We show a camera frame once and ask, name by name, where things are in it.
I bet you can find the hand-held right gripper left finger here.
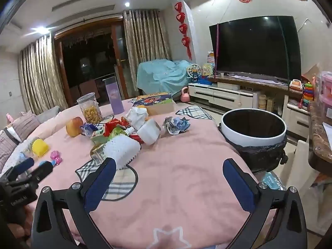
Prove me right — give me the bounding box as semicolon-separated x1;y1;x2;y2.
31;157;117;249

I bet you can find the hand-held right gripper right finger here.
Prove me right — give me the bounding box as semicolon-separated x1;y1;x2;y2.
222;158;308;249

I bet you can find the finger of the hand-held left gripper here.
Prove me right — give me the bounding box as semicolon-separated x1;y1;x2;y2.
10;158;35;177
28;161;55;182

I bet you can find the clear glass jar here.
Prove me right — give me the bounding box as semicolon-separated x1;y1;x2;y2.
89;145;107;165

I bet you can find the white foam fruit net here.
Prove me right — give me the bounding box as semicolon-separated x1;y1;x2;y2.
102;135;142;170

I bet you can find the green snack wrapper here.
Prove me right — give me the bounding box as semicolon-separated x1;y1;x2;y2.
91;127;130;146

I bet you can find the white bin with black bag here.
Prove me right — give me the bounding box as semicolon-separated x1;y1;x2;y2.
218;108;289;174

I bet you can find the blue snack wrapper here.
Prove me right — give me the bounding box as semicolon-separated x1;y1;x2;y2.
81;123;99;137

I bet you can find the red snack wrapper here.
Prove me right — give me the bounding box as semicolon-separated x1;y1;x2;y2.
102;118;130;138

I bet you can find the white paper cup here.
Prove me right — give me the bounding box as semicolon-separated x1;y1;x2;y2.
136;121;162;146

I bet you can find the white plastic bag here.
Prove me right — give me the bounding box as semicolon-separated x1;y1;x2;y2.
125;106;149;130

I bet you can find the blue white paper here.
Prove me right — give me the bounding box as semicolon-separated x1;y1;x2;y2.
162;116;191;135

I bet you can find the person's left hand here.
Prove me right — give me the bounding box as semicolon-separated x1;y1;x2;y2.
8;213;32;242

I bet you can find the small pink toy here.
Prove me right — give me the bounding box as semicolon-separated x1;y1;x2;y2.
50;150;63;165

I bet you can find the striped pillow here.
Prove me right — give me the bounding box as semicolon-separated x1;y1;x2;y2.
10;111;40;142
0;130;18;172

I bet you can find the yellow plastic toy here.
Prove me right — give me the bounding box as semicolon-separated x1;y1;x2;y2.
32;139;50;157

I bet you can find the turquoise box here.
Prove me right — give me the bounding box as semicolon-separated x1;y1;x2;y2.
259;172;286;191

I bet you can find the red yellow apple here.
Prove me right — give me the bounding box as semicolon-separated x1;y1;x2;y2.
66;117;85;137

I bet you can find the grey cushion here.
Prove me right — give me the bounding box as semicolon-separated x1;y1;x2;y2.
36;106;61;123

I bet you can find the pink blanket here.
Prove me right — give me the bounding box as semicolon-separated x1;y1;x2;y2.
26;97;275;249

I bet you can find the clear jar of yellow snacks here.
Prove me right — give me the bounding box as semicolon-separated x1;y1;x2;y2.
77;93;103;124

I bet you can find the purple bottle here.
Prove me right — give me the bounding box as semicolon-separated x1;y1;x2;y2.
104;77;125;115

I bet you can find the beige patterned curtain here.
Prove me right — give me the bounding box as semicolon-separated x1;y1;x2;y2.
18;35;69;115
122;9;172;99

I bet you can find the brown marble counter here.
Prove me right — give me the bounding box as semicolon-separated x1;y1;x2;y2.
307;101;332;173

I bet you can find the white television cabinet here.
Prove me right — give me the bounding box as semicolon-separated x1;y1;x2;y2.
188;75;310;146

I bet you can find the colourful picture book box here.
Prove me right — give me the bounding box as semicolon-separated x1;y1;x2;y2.
129;91;175;116

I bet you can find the pink kettlebell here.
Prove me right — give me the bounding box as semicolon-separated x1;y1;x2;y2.
181;87;192;103

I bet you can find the green yellow activity cube toy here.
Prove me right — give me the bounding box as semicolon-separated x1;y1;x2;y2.
202;63;216;77

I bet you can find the wooden glass sliding door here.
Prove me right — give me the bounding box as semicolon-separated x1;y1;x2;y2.
54;18;130;104

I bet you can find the ferris wheel toy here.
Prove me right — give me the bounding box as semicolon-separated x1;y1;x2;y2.
186;63;212;85

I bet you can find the turquoise covered armchair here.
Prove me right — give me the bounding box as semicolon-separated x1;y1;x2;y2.
136;60;192;96

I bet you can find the black television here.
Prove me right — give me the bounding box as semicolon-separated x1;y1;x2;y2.
209;16;303;82

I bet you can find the rainbow stacking ring toy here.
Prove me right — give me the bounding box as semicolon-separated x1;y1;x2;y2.
301;82;315;108

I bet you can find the red hanging decoration string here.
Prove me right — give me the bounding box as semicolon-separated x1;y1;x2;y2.
174;2;193;60

